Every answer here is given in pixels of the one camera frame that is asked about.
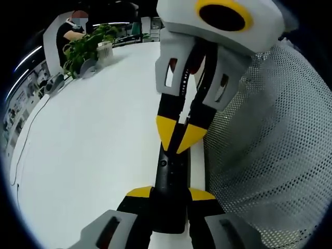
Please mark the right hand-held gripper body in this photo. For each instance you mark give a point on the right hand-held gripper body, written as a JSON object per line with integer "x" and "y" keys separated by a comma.
{"x": 259, "y": 28}

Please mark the black remote control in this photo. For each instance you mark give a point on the black remote control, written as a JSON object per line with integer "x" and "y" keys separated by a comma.
{"x": 169, "y": 186}

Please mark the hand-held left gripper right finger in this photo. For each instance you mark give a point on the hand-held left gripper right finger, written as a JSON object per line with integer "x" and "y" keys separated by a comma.
{"x": 205, "y": 218}

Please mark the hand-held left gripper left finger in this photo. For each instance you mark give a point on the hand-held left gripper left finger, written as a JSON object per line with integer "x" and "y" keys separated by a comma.
{"x": 129, "y": 218}

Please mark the grey neck-worn device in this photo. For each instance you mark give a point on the grey neck-worn device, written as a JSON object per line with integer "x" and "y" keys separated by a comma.
{"x": 55, "y": 83}
{"x": 88, "y": 68}

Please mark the white perforated basket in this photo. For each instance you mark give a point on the white perforated basket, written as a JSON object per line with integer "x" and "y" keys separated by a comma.
{"x": 272, "y": 155}

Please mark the white plant pot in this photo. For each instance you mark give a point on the white plant pot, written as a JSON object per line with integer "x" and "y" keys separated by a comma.
{"x": 105, "y": 52}

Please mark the green potted plant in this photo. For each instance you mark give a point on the green potted plant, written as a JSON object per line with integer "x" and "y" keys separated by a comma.
{"x": 83, "y": 49}

